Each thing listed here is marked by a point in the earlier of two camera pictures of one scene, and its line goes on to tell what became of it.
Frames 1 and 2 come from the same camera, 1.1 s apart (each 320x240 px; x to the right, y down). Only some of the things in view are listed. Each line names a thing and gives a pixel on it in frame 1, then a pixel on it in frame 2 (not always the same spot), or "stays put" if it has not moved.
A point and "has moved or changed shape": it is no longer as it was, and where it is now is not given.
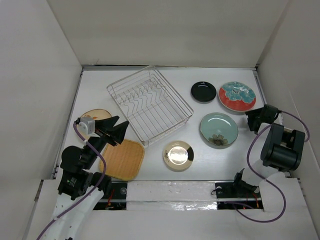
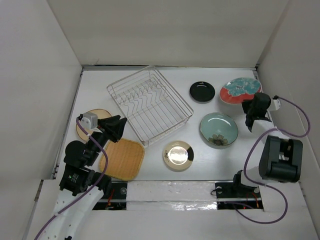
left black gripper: x=116 y=132 stays put
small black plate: x=203 y=92 stays put
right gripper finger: x=254 y=115 → x=247 y=105
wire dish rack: x=153 y=107 stays put
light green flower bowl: x=219 y=130 stays put
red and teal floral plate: x=237 y=96 has moved or changed shape
